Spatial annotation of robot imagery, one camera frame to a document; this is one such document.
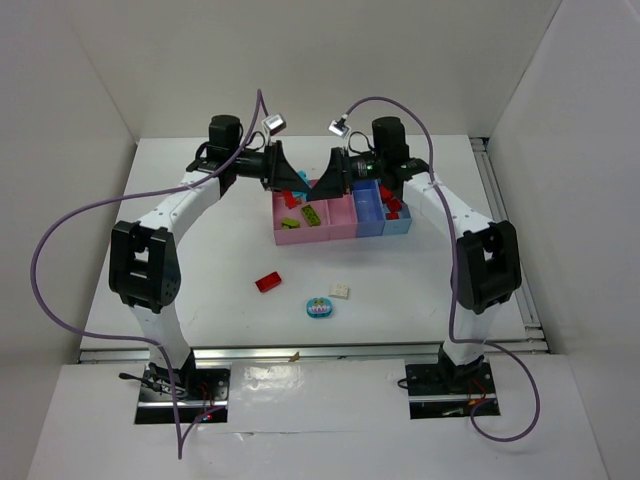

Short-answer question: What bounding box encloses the green 2x4 lego brick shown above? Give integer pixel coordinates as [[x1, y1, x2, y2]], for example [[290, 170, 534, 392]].
[[301, 205, 321, 227]]

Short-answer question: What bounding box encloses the dark blue bin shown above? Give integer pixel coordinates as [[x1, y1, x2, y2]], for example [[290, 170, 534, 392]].
[[352, 180, 385, 238]]

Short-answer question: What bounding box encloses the purple cable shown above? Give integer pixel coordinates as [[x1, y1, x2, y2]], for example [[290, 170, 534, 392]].
[[344, 96, 544, 444], [29, 89, 274, 460]]

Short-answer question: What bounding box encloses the small pink bin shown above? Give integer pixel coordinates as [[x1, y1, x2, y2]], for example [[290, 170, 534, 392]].
[[327, 195, 358, 240]]

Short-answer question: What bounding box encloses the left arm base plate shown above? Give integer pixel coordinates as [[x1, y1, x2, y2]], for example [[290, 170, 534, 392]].
[[118, 367, 231, 425]]

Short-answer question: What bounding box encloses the red flat lego brick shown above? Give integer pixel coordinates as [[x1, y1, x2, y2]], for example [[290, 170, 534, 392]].
[[255, 271, 282, 293]]

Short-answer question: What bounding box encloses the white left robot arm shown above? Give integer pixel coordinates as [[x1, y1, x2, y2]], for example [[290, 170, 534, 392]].
[[109, 115, 308, 385]]

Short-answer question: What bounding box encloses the teal oval monster brick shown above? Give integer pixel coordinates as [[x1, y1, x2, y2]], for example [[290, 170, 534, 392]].
[[305, 297, 334, 319]]

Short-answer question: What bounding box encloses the large pink bin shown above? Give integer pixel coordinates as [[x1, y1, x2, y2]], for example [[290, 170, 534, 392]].
[[271, 192, 330, 246]]

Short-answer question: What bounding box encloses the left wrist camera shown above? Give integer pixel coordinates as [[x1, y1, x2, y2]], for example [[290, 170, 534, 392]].
[[262, 113, 287, 136]]

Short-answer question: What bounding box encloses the right side aluminium rail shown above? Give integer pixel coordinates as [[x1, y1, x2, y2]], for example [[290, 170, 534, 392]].
[[469, 138, 544, 341]]

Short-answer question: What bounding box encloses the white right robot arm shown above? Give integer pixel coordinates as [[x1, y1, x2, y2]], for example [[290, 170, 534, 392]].
[[307, 116, 522, 376]]

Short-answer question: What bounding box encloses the light blue bin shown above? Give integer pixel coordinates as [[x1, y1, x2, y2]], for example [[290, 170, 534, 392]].
[[379, 185, 412, 236]]

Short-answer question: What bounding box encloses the front aluminium rail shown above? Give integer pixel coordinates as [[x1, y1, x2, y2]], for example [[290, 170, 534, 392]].
[[77, 338, 551, 364]]

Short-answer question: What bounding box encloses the aluminium rail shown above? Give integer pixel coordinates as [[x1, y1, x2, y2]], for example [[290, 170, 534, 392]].
[[469, 138, 544, 341], [77, 338, 551, 364]]

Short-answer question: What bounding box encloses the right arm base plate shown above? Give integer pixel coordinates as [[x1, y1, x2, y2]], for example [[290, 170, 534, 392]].
[[396, 361, 501, 420]]

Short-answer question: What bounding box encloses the red lego base brick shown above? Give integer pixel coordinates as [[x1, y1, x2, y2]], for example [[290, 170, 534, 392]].
[[282, 190, 306, 209]]

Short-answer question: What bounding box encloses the red curved lego brick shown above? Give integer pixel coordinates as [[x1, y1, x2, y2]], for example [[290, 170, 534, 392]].
[[379, 185, 395, 204]]

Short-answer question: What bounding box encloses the teal lego brick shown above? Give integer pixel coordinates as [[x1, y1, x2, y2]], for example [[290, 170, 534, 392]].
[[292, 169, 312, 201]]

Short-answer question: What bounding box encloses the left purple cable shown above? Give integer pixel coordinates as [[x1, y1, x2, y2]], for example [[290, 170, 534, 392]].
[[29, 89, 274, 460]]

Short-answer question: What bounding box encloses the white lego brick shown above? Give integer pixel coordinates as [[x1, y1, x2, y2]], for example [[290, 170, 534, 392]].
[[329, 284, 350, 299]]

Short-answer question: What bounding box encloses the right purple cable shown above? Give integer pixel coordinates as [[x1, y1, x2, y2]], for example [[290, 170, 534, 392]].
[[344, 96, 544, 444]]

